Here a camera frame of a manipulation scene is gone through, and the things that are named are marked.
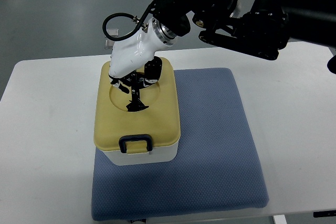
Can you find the yellow storage box lid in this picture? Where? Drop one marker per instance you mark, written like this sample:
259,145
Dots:
160,120

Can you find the black lid handle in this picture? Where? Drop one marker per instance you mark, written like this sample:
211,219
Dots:
135,81

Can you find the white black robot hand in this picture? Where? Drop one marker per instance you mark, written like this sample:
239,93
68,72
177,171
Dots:
138,51

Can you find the blue fabric cushion mat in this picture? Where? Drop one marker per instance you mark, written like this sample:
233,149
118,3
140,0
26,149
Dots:
216,168

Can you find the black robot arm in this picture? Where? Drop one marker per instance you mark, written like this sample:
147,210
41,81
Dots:
259,28

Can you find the white storage box base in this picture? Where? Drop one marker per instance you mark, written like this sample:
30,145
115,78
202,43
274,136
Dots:
157,155

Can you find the dark blue front latch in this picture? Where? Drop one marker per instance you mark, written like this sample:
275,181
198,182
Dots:
136,144

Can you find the black table control panel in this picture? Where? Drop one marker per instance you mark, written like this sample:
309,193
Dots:
323,214

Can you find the upper floor outlet plate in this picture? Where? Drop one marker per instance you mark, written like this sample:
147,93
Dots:
113,32

